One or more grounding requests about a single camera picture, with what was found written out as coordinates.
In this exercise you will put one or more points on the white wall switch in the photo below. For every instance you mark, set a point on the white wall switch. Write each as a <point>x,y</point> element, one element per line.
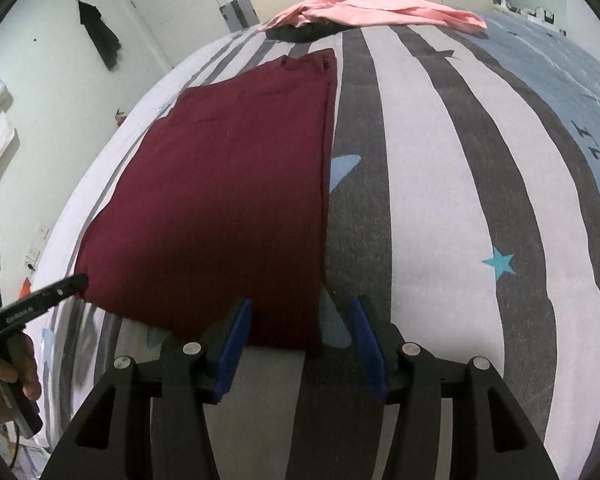
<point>39,237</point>

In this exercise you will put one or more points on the pink garment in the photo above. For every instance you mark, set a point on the pink garment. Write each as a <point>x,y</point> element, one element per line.
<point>380,10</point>

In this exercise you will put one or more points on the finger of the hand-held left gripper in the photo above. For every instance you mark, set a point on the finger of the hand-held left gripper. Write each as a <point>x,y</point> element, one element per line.
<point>35,305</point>

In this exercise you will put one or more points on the black garment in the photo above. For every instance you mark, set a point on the black garment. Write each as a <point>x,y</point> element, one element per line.
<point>305,32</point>

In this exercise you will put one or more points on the grey suitcase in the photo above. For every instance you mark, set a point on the grey suitcase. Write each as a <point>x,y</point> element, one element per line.
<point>240,12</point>

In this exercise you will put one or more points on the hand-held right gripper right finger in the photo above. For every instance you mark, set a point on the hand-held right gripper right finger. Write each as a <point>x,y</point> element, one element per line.
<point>369,352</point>

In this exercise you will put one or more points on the small dark device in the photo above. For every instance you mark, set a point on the small dark device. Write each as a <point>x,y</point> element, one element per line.
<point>542,14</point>

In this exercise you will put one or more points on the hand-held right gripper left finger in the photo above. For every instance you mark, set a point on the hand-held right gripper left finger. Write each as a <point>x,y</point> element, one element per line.
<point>232,352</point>

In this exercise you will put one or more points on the striped star bed sheet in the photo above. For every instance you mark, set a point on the striped star bed sheet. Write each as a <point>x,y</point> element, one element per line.
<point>455,185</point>

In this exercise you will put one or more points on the red fire extinguisher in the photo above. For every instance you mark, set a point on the red fire extinguisher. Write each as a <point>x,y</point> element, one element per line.
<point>120,117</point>

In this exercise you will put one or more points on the dark hanging jacket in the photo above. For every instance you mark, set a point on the dark hanging jacket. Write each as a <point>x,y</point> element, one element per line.
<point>102,35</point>

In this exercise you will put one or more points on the maroon shirt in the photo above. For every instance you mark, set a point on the maroon shirt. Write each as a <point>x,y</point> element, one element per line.
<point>220,185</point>

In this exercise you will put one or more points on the white door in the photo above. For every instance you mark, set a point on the white door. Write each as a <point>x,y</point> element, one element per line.
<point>170,10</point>

